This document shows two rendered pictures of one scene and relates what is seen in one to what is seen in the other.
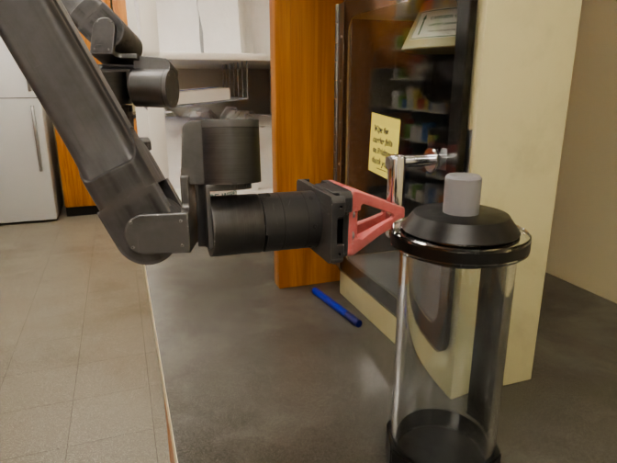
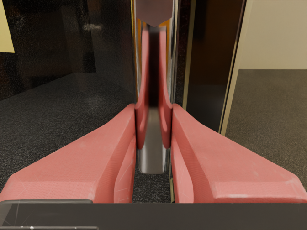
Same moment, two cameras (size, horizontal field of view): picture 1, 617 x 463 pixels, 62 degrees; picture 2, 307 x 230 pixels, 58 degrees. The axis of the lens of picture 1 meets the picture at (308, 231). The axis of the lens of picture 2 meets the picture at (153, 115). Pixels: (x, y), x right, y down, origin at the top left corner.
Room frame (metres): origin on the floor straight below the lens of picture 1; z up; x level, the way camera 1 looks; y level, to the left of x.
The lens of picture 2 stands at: (0.50, 0.00, 1.22)
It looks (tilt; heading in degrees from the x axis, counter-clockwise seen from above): 37 degrees down; 290
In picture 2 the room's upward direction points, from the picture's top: straight up
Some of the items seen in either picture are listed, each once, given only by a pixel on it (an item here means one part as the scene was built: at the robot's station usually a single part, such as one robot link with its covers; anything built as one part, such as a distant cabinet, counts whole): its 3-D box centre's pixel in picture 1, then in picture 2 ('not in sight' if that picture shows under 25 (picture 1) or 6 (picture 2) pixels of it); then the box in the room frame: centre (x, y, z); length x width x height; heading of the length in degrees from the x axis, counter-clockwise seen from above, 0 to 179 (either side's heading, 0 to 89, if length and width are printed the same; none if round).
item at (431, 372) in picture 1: (449, 348); not in sight; (0.40, -0.12, 1.06); 0.11 x 0.11 x 0.21
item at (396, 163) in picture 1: (409, 193); (153, 68); (0.54, -0.11, 1.17); 0.05 x 0.03 x 0.10; 110
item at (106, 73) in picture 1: (115, 87); not in sight; (0.82, 0.30, 1.27); 0.07 x 0.06 x 0.07; 83
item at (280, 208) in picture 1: (295, 220); not in sight; (0.50, 0.01, 1.15); 0.10 x 0.07 x 0.07; 20
